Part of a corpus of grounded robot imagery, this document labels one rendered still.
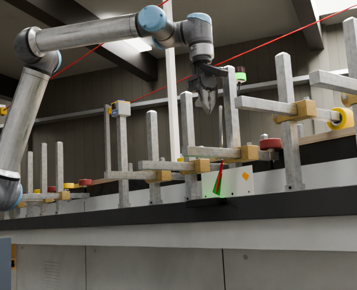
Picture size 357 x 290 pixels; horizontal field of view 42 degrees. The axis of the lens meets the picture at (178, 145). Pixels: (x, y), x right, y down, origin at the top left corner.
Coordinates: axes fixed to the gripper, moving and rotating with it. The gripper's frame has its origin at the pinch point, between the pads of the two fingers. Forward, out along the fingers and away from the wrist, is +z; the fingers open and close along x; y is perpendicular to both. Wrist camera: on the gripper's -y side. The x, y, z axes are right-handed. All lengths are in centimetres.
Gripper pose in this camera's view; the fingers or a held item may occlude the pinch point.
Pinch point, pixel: (209, 111)
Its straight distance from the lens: 165.7
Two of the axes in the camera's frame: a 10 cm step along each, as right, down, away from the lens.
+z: 0.5, 9.9, -1.6
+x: -7.9, -0.5, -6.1
